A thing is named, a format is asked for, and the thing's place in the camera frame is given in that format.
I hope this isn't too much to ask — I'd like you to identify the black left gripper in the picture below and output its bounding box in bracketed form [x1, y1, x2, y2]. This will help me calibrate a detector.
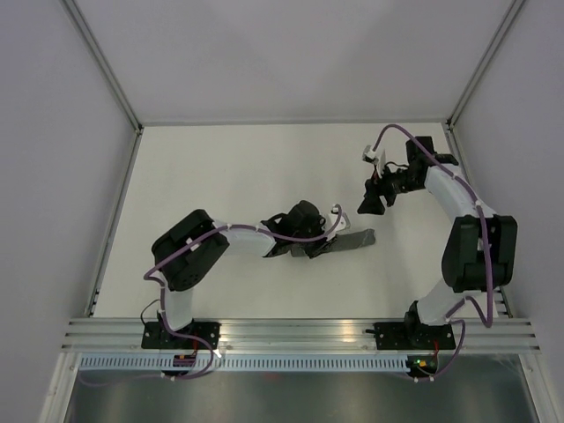
[293, 218, 338, 261]

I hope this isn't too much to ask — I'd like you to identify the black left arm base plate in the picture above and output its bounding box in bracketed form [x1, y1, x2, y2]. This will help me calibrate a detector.
[141, 322, 220, 350]

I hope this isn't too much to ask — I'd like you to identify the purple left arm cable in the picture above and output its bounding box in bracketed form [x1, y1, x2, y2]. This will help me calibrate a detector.
[81, 204, 345, 388]

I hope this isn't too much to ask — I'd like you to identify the aluminium post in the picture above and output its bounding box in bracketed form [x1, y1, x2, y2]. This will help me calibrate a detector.
[59, 0, 143, 134]
[445, 0, 527, 131]

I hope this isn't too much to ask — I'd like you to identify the aluminium post back right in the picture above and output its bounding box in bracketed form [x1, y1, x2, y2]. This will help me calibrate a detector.
[445, 0, 527, 131]

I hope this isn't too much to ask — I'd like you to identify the aluminium frame rail front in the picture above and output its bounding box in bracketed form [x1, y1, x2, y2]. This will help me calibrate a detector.
[61, 318, 541, 354]

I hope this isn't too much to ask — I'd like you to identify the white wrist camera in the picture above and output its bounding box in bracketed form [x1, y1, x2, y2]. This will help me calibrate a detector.
[325, 204, 351, 240]
[362, 145, 386, 175]

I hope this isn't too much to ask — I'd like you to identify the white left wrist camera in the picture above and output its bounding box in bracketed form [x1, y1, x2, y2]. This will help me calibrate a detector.
[325, 204, 351, 240]

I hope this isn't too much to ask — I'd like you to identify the grey cloth napkin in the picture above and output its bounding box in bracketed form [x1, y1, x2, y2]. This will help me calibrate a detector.
[290, 228, 376, 257]

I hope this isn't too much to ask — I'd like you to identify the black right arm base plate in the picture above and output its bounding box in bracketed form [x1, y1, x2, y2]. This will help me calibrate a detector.
[367, 322, 456, 351]

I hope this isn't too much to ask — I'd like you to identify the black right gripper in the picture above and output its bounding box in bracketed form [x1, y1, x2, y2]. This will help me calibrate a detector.
[357, 162, 420, 217]

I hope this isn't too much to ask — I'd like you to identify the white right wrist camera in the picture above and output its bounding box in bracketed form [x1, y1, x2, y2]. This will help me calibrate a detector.
[362, 145, 386, 175]

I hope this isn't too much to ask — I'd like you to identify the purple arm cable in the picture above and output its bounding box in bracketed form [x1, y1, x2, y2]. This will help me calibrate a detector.
[81, 204, 345, 388]
[372, 123, 495, 385]

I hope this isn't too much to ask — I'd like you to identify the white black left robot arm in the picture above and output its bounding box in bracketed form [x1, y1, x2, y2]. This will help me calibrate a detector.
[144, 200, 350, 349]

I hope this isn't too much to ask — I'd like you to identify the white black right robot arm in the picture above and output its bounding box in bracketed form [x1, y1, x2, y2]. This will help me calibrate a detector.
[357, 137, 518, 350]

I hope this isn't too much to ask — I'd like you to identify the aluminium post back left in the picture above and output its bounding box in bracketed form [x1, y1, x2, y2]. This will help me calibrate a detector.
[59, 0, 143, 134]

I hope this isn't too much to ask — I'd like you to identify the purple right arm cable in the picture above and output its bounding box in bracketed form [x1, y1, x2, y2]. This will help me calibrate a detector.
[372, 123, 495, 385]

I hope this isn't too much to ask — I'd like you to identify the white slotted cable duct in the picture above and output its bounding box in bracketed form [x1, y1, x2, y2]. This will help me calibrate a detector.
[79, 353, 409, 373]

